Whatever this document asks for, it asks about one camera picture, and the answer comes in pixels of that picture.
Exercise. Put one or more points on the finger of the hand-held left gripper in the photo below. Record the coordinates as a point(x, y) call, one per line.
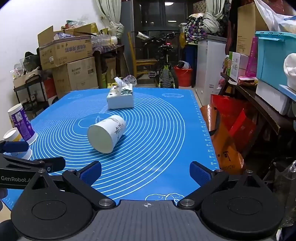
point(16, 146)
point(54, 164)

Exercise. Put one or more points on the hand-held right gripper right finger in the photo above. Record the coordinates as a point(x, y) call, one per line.
point(199, 173)

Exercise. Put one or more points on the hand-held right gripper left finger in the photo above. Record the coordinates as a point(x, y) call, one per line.
point(90, 173)

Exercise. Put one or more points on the small yellow white paper cup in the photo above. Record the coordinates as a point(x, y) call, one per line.
point(13, 136)

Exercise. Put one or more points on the purple printed paper cup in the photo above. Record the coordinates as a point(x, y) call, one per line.
point(22, 125)

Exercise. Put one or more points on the orange shopping bag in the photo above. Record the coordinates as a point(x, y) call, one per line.
point(222, 143)

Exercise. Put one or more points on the blue silicone mat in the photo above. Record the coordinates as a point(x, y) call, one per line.
point(157, 129)

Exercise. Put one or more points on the red paper bag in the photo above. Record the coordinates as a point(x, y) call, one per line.
point(238, 125)

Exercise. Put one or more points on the black metal rack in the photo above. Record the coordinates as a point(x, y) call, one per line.
point(34, 85)

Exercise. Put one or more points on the white tissue pack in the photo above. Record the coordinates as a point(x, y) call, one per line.
point(120, 98)

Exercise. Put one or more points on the dark wooden shelf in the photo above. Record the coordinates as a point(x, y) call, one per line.
point(261, 109)

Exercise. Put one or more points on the large closed cardboard box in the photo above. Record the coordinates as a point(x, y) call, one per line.
point(76, 76)

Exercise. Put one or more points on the red plastic bucket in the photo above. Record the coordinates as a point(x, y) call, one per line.
point(183, 77)

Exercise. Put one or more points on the white storage box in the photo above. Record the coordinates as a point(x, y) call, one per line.
point(270, 97)

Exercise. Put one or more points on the white chest freezer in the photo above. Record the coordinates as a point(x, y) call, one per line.
point(209, 69)

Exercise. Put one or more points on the open cardboard box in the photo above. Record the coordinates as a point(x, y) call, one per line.
point(64, 52)

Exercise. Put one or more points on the black green bicycle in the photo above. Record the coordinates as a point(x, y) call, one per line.
point(165, 69)

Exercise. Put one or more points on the green white carton box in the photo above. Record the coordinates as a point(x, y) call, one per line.
point(235, 66)

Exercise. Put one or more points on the yellow wooden chair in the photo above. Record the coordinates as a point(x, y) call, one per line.
point(143, 62)

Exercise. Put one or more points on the dark wooden side table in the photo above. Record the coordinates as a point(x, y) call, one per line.
point(108, 49)

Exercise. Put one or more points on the pink box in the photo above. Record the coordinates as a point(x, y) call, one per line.
point(252, 58)

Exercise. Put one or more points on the teal plastic storage box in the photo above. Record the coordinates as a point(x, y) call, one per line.
point(270, 58)

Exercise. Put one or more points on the white cloth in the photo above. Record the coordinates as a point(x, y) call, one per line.
point(291, 69)

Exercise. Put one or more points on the floral cloth bundle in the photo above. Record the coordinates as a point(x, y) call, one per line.
point(194, 30)

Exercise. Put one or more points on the tall cardboard box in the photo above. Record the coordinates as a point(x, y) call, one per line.
point(247, 30)

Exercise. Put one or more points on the white curtain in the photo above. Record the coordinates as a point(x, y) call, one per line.
point(108, 14)

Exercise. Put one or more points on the white plastic bag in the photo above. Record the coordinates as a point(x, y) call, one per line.
point(275, 16)

